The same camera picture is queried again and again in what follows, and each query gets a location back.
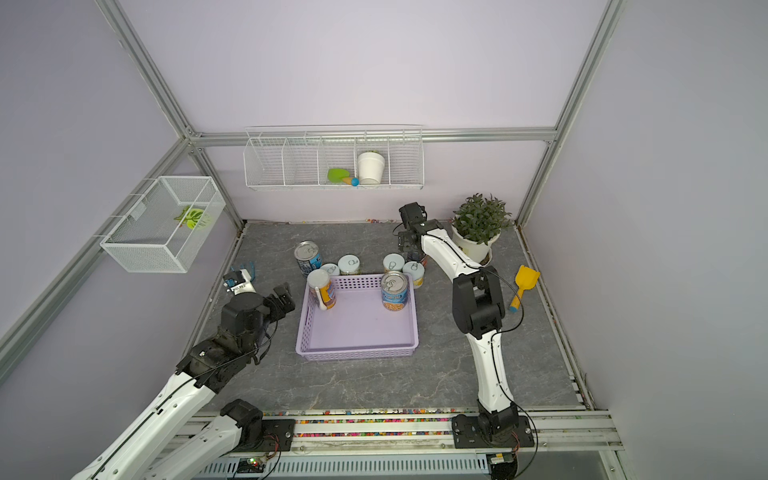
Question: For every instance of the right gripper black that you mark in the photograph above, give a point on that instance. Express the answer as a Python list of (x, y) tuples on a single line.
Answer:
[(404, 240)]

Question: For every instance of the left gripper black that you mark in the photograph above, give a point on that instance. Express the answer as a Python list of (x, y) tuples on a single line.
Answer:
[(285, 297)]

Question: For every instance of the blue orange soup can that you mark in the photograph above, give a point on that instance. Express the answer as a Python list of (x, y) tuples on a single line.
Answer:
[(394, 290)]

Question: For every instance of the tall yellow orange can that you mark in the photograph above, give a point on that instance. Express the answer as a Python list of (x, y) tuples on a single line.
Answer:
[(321, 287)]

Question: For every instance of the blue Progresso soup can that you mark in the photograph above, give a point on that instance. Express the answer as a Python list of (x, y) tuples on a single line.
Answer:
[(308, 257)]

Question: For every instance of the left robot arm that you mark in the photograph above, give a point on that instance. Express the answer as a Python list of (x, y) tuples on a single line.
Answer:
[(241, 339)]

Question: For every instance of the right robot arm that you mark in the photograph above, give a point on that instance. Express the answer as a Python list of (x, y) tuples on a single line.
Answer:
[(478, 310)]

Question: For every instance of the lavender plastic basket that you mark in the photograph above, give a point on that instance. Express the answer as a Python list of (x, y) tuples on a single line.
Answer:
[(359, 326)]

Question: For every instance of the green toy in side basket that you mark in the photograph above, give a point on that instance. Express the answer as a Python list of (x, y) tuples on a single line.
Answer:
[(193, 218)]

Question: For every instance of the small orange label can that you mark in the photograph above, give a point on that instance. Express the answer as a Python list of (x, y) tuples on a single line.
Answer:
[(393, 262)]

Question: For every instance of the small yellow label can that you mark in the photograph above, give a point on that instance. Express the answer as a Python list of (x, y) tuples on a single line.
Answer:
[(415, 271)]

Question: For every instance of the blue toy rake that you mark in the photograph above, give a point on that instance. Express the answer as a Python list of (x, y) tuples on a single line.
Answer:
[(248, 271)]

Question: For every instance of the small pink label can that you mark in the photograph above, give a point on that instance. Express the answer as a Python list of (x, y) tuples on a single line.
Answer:
[(331, 268)]

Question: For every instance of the small green label can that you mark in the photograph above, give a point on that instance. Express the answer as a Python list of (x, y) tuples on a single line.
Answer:
[(349, 265)]

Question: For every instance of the potted green plant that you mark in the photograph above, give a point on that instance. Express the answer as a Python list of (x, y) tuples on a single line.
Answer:
[(478, 223)]

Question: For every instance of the small white empty pot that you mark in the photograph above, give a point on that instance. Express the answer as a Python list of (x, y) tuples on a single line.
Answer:
[(370, 168)]

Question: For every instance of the green toy scoop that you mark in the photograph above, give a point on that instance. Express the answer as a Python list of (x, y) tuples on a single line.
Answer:
[(342, 176)]

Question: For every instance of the yellow toy shovel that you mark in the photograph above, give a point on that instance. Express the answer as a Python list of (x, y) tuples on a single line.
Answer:
[(525, 280)]

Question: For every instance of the aluminium mounting rail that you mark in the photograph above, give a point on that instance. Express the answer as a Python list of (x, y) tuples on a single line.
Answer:
[(401, 433)]

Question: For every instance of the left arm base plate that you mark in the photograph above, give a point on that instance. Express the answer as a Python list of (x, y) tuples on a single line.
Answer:
[(271, 435)]

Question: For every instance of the white wire side basket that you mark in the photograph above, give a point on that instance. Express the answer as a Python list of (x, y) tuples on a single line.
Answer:
[(147, 239)]

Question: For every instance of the white wire wall shelf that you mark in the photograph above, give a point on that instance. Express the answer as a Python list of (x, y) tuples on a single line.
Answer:
[(299, 156)]

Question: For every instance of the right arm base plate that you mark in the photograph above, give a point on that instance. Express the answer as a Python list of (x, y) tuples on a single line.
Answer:
[(479, 431)]

